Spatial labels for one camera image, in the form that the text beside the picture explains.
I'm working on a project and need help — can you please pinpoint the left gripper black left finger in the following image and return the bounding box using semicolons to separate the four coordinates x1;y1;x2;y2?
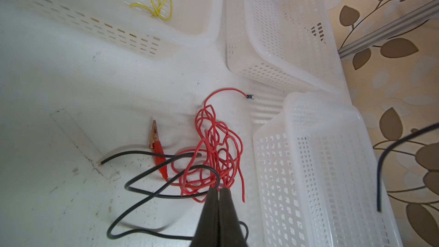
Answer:
190;188;219;247

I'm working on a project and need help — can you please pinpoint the red cable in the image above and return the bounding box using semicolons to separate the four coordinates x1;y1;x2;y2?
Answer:
170;88;254;204

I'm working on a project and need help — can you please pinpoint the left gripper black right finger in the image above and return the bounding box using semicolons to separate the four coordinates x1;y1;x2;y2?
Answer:
218;188;247;247

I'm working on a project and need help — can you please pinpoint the back left white basket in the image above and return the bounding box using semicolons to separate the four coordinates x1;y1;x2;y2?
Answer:
5;0;223;59

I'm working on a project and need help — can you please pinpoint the back middle white basket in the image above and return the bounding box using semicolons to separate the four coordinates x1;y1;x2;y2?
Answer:
226;0;346;94

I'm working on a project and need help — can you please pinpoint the front white plastic basket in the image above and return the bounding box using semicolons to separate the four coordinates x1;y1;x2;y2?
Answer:
253;92;402;247

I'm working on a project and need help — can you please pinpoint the red alligator clip lead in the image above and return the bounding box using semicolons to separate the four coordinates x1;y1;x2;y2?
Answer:
149;120;168;181

